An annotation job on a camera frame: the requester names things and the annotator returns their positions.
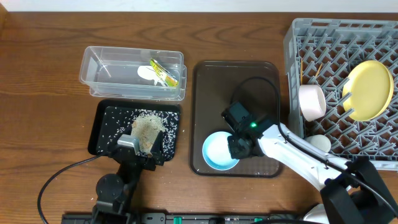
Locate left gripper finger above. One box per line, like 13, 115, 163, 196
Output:
117, 134, 132, 146
150, 131, 163, 157

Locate pile of rice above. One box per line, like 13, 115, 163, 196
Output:
131, 114, 166, 154

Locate blue bowl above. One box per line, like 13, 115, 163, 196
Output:
202, 131, 239, 171

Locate green yellow snack wrapper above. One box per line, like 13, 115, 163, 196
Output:
149, 58, 179, 87

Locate white cup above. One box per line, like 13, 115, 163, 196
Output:
305, 134, 331, 152

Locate pink bowl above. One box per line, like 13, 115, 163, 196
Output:
298, 85, 326, 121

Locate wooden chopstick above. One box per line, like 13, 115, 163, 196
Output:
315, 63, 323, 78
300, 58, 303, 85

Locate yellow plate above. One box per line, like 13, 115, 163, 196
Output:
343, 60, 394, 121

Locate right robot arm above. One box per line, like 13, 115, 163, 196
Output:
223, 114, 397, 223

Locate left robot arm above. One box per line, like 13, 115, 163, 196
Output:
90, 131, 165, 224

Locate black waste tray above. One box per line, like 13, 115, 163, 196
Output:
88, 100, 180, 161

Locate grey dishwasher rack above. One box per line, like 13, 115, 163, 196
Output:
284, 18, 397, 171

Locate brown serving tray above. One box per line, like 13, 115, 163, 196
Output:
190, 61, 283, 179

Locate clear plastic bin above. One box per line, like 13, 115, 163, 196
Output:
80, 46, 187, 101

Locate crumpled white tissue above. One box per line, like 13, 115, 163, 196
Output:
137, 65, 167, 86

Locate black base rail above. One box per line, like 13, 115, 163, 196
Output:
60, 212, 299, 224

